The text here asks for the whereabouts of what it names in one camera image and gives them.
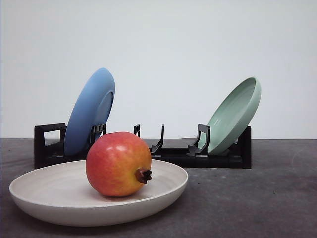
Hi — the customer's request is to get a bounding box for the red yellow pomegranate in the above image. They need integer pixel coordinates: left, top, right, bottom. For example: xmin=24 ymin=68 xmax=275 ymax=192
xmin=86 ymin=132 xmax=152 ymax=197

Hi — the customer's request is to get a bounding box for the white plate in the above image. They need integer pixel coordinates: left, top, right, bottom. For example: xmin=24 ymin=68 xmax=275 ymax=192
xmin=9 ymin=159 xmax=189 ymax=227

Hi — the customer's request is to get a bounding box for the blue plate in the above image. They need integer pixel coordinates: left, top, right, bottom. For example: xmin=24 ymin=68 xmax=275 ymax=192
xmin=64 ymin=67 xmax=115 ymax=157

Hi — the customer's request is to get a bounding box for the green plate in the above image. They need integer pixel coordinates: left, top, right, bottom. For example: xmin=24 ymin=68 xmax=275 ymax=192
xmin=198 ymin=77 xmax=262 ymax=155

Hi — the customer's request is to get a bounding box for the black plastic dish rack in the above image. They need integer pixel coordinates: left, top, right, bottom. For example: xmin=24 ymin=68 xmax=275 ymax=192
xmin=34 ymin=123 xmax=252 ymax=170

